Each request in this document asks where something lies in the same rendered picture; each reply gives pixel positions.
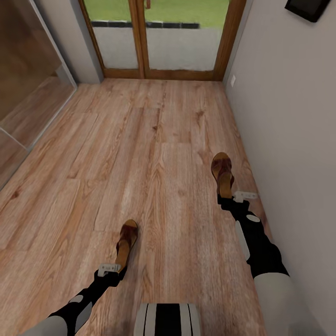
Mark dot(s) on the door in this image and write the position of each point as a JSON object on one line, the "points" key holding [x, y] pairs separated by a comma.
{"points": [[163, 39]]}

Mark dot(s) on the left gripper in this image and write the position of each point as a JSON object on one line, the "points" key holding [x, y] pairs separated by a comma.
{"points": [[111, 279]]}

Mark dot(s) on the sandal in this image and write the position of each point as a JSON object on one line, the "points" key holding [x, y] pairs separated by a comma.
{"points": [[128, 238], [221, 171]]}

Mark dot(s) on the robot trunk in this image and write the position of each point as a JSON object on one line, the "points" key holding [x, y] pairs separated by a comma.
{"points": [[168, 319]]}

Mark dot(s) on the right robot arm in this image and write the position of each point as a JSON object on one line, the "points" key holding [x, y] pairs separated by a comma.
{"points": [[283, 309]]}

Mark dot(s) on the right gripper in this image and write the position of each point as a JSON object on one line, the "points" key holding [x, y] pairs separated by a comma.
{"points": [[230, 204]]}

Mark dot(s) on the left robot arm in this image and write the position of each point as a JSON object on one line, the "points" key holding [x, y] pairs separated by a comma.
{"points": [[68, 320]]}

